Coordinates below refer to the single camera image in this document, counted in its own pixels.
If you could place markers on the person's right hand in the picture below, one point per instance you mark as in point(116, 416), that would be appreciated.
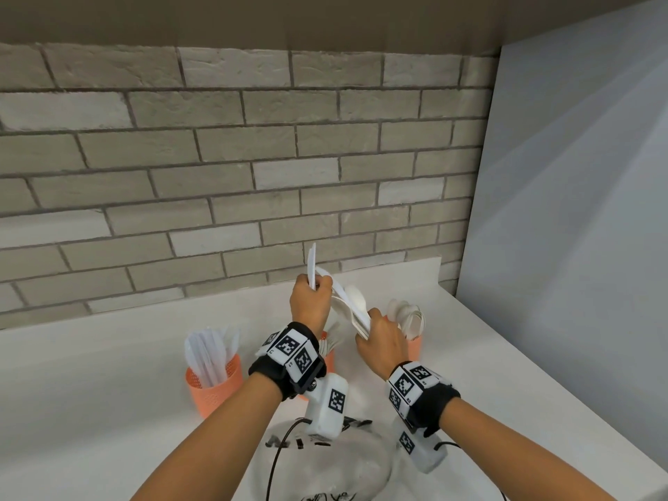
point(383, 346)

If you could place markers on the person's left hand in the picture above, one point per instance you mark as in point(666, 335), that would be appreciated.
point(309, 306)

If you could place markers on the person's right fingers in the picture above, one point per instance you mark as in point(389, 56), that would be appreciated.
point(374, 315)

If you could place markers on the person's left fingers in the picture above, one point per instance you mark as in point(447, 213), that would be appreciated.
point(302, 280)

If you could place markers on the white plastic knife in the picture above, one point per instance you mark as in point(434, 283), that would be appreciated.
point(312, 263)

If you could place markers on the bundle of mixed white cutlery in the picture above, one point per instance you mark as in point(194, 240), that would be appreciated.
point(355, 305)

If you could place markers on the person's right forearm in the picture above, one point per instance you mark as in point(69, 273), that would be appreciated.
point(501, 453)

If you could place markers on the person's left forearm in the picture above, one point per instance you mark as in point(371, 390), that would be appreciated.
point(219, 443)

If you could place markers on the bunch of white plastic spoons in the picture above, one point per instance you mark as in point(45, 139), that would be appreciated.
point(407, 315)

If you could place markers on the bunch of white plastic forks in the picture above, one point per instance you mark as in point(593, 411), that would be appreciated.
point(334, 339)

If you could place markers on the bunch of white plastic knives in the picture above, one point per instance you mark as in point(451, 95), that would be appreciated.
point(208, 354)

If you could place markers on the clear plastic bag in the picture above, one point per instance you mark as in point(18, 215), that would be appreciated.
point(334, 469)

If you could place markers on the white partition board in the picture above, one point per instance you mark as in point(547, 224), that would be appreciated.
point(569, 229)

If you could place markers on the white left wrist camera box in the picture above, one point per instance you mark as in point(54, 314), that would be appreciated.
point(329, 406)

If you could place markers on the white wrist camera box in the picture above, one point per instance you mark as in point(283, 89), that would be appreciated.
point(329, 406)
point(422, 453)

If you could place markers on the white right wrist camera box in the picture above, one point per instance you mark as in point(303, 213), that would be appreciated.
point(422, 453)

